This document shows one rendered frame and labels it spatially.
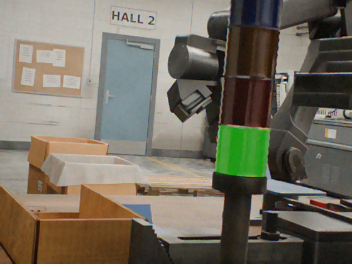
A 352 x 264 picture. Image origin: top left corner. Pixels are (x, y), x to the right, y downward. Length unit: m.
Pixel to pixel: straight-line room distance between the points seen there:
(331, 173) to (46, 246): 8.02
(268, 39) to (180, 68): 0.54
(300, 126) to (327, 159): 7.57
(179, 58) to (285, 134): 0.24
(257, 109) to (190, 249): 0.18
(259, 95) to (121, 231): 0.29
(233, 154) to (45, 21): 11.17
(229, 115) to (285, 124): 0.68
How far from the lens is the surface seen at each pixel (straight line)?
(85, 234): 0.67
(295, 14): 1.13
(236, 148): 0.45
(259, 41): 0.45
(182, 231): 0.90
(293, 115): 1.13
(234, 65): 0.45
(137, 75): 11.91
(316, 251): 0.65
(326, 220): 0.72
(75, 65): 11.63
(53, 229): 0.66
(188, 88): 0.97
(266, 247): 0.62
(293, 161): 1.10
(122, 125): 11.85
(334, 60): 0.73
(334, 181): 8.56
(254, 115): 0.45
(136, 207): 0.90
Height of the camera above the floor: 1.10
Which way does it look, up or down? 3 degrees down
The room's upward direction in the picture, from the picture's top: 5 degrees clockwise
